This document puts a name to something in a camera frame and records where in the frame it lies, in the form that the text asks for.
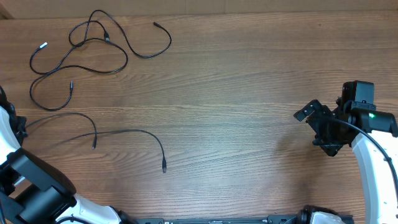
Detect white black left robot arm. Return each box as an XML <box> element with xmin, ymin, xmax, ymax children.
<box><xmin>1</xmin><ymin>91</ymin><xmax>134</xmax><ymax>224</ymax></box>

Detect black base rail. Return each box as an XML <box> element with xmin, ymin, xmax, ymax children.
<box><xmin>127</xmin><ymin>213</ymin><xmax>355</xmax><ymax>224</ymax></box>

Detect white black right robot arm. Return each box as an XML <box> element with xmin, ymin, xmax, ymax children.
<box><xmin>294</xmin><ymin>80</ymin><xmax>397</xmax><ymax>223</ymax></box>

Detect brown cardboard back board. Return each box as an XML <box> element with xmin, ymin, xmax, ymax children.
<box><xmin>1</xmin><ymin>0</ymin><xmax>397</xmax><ymax>19</ymax></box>

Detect black thick cable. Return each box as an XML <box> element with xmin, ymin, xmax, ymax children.
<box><xmin>24</xmin><ymin>112</ymin><xmax>168</xmax><ymax>174</ymax></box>

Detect black thin cable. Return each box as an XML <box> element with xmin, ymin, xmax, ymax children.
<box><xmin>29</xmin><ymin>37</ymin><xmax>129</xmax><ymax>112</ymax></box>

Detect black USB-A cable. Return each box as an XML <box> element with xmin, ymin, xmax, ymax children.
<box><xmin>68</xmin><ymin>9</ymin><xmax>173</xmax><ymax>59</ymax></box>

